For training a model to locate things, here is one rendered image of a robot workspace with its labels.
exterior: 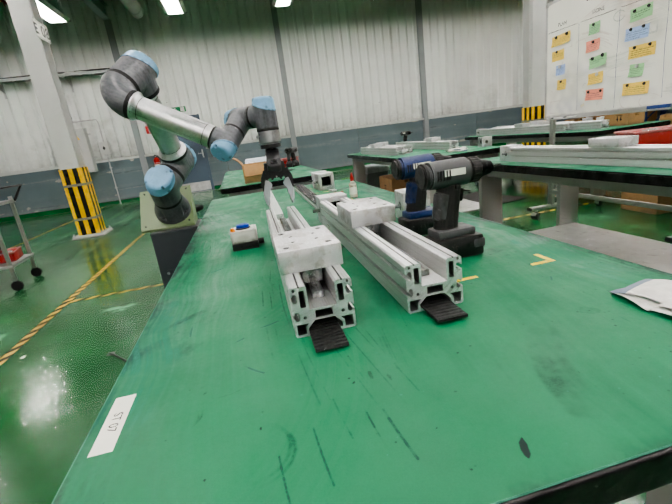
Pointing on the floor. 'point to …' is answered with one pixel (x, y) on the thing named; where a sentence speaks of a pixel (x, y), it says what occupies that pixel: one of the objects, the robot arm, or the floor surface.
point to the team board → (606, 66)
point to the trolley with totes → (16, 247)
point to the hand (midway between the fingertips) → (280, 201)
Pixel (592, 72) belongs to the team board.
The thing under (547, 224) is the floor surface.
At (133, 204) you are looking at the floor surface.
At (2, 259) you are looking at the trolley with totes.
